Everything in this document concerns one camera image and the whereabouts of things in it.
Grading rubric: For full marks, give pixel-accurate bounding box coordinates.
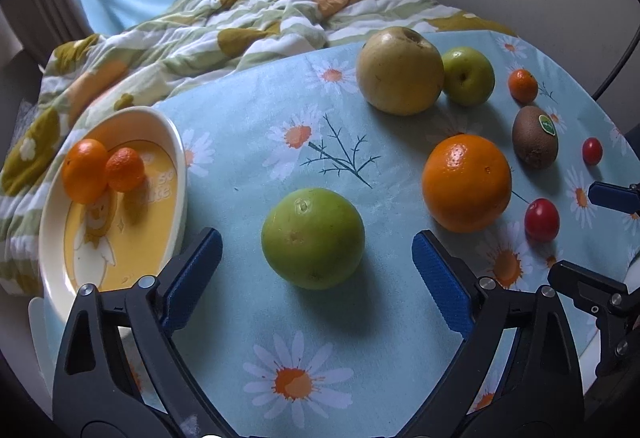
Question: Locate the large yellow pear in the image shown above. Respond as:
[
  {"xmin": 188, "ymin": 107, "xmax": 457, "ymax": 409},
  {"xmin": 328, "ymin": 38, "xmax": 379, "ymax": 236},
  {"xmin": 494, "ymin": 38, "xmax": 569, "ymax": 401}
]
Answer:
[{"xmin": 356, "ymin": 26, "xmax": 445, "ymax": 115}]

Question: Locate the large green citrus fruit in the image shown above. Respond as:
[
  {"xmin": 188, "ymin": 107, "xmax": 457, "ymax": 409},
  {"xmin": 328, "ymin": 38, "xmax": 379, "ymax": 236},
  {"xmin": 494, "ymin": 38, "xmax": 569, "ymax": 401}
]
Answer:
[{"xmin": 260, "ymin": 188, "xmax": 366, "ymax": 291}]

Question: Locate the large mandarin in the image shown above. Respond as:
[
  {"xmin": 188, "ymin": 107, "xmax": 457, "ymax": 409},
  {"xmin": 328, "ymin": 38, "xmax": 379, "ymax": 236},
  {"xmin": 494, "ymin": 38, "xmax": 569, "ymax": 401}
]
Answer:
[{"xmin": 62, "ymin": 138, "xmax": 110, "ymax": 205}]

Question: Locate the large red cherry tomato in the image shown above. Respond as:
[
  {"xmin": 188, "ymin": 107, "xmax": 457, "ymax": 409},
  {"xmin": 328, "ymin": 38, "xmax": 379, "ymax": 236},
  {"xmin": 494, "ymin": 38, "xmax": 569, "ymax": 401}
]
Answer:
[{"xmin": 524, "ymin": 198, "xmax": 560, "ymax": 242}]

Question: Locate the black cable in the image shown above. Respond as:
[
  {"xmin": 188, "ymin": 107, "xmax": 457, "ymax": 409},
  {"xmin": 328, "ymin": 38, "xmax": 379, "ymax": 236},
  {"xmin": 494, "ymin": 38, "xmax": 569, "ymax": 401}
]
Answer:
[{"xmin": 590, "ymin": 25, "xmax": 640, "ymax": 101}]

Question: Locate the light blue daisy tablecloth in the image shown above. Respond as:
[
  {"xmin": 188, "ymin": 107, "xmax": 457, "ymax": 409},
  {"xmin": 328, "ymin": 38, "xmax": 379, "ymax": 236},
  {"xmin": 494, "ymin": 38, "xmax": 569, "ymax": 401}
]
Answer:
[{"xmin": 30, "ymin": 30, "xmax": 640, "ymax": 438}]

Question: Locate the small mandarin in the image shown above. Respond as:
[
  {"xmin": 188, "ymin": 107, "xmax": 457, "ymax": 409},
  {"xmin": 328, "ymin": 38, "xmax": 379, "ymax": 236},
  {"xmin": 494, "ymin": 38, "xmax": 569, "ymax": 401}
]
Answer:
[{"xmin": 105, "ymin": 147, "xmax": 146, "ymax": 193}]

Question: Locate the small red cherry tomato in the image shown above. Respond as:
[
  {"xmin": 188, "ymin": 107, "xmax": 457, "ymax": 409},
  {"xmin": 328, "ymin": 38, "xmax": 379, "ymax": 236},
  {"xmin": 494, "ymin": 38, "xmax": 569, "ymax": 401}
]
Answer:
[{"xmin": 581, "ymin": 137, "xmax": 604, "ymax": 166}]

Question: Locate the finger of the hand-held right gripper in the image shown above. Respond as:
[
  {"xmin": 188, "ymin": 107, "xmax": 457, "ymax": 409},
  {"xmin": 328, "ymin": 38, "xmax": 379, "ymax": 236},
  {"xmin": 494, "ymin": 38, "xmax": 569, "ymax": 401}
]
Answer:
[
  {"xmin": 588, "ymin": 181, "xmax": 640, "ymax": 215},
  {"xmin": 547, "ymin": 260, "xmax": 640, "ymax": 377}
]

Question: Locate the white and yellow oval dish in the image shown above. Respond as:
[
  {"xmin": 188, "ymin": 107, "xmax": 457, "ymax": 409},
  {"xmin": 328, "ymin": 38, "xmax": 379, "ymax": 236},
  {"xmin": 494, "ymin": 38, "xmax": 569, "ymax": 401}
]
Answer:
[{"xmin": 39, "ymin": 106, "xmax": 188, "ymax": 325}]

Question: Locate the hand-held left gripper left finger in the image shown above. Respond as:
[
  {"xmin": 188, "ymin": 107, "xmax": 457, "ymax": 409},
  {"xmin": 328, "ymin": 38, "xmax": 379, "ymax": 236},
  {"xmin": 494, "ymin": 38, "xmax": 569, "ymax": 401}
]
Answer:
[{"xmin": 52, "ymin": 227, "xmax": 236, "ymax": 438}]

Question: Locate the large orange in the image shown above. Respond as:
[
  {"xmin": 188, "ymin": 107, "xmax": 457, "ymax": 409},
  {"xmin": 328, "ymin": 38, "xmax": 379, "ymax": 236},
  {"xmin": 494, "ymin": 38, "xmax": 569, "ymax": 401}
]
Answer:
[{"xmin": 421, "ymin": 134, "xmax": 513, "ymax": 233}]

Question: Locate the small green apple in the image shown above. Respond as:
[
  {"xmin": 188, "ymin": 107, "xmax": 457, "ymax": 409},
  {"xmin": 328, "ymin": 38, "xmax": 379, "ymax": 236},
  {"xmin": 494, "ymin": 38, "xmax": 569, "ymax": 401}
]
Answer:
[{"xmin": 442, "ymin": 47, "xmax": 496, "ymax": 107}]

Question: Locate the green striped floral blanket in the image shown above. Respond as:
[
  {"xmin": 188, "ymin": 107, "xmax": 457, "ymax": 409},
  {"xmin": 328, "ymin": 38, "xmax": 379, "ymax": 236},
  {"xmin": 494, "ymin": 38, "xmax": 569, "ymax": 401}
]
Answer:
[{"xmin": 0, "ymin": 0, "xmax": 518, "ymax": 296}]

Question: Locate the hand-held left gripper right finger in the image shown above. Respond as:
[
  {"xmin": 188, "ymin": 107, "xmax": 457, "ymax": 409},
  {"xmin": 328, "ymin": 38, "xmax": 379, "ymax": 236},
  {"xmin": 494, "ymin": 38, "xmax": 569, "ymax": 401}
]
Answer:
[{"xmin": 399, "ymin": 229, "xmax": 586, "ymax": 438}]

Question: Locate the brown curtain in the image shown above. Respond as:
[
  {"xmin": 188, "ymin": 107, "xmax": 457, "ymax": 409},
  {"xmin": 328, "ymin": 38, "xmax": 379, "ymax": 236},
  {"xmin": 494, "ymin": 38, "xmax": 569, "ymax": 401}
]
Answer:
[{"xmin": 0, "ymin": 0, "xmax": 96, "ymax": 64}]

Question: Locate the tiny tangerine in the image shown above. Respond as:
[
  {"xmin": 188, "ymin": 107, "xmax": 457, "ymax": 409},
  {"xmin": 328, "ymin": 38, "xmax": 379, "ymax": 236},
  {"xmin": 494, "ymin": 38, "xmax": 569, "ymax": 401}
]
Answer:
[{"xmin": 508, "ymin": 69, "xmax": 539, "ymax": 102}]

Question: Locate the brown kiwi with sticker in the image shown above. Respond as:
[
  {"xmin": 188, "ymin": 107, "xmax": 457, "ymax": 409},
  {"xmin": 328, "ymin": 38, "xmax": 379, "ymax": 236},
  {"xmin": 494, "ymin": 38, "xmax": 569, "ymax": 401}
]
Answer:
[{"xmin": 511, "ymin": 106, "xmax": 560, "ymax": 170}]

